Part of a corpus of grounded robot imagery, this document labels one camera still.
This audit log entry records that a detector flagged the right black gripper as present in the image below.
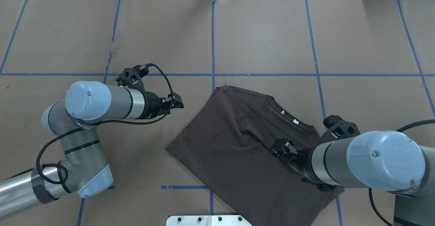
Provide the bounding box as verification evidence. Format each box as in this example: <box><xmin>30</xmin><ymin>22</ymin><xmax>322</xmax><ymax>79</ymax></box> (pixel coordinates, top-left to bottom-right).
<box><xmin>271</xmin><ymin>116</ymin><xmax>361</xmax><ymax>191</ymax></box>

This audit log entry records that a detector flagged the left black braided cable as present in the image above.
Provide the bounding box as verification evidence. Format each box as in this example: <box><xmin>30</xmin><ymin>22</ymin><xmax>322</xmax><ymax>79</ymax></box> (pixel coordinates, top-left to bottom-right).
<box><xmin>36</xmin><ymin>63</ymin><xmax>175</xmax><ymax>201</ymax></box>

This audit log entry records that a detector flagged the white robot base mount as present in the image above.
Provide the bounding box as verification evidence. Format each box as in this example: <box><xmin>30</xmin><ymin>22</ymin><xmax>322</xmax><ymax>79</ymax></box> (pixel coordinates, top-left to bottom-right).
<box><xmin>166</xmin><ymin>215</ymin><xmax>251</xmax><ymax>226</ymax></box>

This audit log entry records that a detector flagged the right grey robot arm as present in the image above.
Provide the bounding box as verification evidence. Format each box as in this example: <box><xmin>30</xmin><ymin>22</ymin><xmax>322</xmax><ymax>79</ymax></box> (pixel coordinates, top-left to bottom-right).
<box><xmin>271</xmin><ymin>116</ymin><xmax>435</xmax><ymax>226</ymax></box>

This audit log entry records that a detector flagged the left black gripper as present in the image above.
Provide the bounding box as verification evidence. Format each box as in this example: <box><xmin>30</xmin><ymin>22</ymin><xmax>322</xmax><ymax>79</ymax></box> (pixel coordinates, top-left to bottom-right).
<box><xmin>116</xmin><ymin>65</ymin><xmax>184</xmax><ymax>120</ymax></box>

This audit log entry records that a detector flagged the right black braided cable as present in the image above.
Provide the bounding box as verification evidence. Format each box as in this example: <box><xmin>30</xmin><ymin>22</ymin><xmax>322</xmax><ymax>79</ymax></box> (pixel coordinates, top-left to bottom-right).
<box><xmin>369</xmin><ymin>119</ymin><xmax>435</xmax><ymax>226</ymax></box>

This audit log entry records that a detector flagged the black braided cable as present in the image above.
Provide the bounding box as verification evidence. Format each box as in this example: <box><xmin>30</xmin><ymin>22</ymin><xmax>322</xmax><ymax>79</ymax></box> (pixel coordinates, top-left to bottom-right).
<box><xmin>36</xmin><ymin>63</ymin><xmax>175</xmax><ymax>201</ymax></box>
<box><xmin>369</xmin><ymin>119</ymin><xmax>435</xmax><ymax>226</ymax></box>

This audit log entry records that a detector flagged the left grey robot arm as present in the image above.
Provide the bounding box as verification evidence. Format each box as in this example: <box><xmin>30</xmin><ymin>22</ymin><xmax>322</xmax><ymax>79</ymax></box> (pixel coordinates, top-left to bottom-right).
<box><xmin>1</xmin><ymin>64</ymin><xmax>184</xmax><ymax>220</ymax></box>

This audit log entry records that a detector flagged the dark brown t-shirt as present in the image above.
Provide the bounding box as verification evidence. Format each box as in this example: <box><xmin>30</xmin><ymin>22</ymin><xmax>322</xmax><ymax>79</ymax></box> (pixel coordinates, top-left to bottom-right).
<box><xmin>166</xmin><ymin>85</ymin><xmax>344</xmax><ymax>226</ymax></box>

